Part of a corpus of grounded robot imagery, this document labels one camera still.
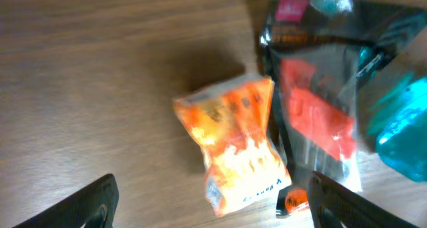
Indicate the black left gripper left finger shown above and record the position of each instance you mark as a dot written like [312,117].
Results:
[92,206]

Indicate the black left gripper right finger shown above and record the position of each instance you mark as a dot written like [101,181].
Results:
[333,205]

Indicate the orange snack packet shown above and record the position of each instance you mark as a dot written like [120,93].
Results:
[229,122]

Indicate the blue mouthwash bottle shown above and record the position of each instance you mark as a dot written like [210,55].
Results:
[392,112]

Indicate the black red snack packet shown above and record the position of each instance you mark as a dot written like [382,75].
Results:
[320,54]

